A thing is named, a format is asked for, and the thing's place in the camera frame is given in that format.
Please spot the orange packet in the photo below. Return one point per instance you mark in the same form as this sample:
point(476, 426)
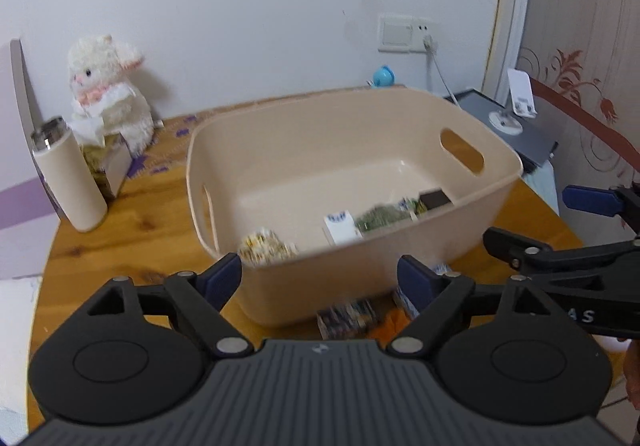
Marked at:
point(395, 328)

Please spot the dark patterned packet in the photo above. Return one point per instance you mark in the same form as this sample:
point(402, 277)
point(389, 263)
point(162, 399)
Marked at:
point(347, 319)

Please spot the tissue box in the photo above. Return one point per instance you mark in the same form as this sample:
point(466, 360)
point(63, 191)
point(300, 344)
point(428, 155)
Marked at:
point(107, 160)

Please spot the white wall socket panel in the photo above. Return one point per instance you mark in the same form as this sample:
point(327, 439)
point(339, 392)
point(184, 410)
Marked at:
point(404, 33)

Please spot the beige plastic storage basket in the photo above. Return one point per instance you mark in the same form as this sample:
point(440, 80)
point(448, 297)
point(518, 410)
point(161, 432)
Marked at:
point(310, 160)

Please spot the blue round gadget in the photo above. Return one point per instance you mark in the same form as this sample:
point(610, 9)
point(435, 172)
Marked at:
point(384, 75)

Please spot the small white blue box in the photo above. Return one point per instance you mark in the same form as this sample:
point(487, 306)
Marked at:
point(340, 227)

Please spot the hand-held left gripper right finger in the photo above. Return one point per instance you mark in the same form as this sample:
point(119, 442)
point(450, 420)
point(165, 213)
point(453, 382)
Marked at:
point(416, 276)

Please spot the white phone stand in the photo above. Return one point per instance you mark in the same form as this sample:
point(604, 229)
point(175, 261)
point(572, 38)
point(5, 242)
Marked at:
point(517, 100)

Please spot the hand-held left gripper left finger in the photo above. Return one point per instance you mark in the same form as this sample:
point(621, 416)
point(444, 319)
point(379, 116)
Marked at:
point(224, 277)

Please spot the floral patterned wardrobe door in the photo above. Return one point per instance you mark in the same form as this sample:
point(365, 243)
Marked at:
point(585, 75)

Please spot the white thermos bottle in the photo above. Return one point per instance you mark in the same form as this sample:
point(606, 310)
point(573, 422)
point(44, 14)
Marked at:
point(67, 178)

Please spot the white plush bunny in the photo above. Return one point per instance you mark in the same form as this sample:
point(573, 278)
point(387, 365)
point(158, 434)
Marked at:
point(112, 90)

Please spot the dark grey cabinet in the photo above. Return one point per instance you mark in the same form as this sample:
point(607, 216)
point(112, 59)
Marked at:
point(515, 138)

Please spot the green snack packet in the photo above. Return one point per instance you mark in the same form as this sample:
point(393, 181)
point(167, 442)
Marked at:
point(381, 218)

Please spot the white blue patterned packet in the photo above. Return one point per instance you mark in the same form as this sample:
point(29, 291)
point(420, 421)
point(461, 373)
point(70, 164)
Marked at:
point(406, 302)

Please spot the small yellow patterned packet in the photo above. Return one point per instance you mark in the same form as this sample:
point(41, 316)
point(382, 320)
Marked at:
point(262, 247)

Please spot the small dark box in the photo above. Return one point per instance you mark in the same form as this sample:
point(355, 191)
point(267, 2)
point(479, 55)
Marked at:
point(434, 200)

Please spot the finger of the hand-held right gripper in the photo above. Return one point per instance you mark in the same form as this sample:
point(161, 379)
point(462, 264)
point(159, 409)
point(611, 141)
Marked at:
point(520, 248)
point(590, 200)

